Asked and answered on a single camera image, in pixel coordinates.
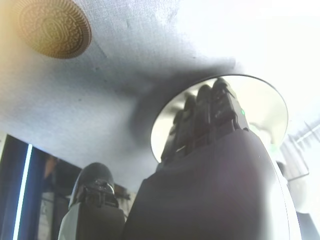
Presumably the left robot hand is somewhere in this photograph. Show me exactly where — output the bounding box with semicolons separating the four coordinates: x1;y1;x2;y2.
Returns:
58;77;302;240

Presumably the glowing light strip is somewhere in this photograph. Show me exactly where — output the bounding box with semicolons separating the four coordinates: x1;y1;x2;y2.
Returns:
12;143;34;240

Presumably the brown round sandwich cookie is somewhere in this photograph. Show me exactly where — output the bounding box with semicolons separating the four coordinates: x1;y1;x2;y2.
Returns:
16;0;93;60

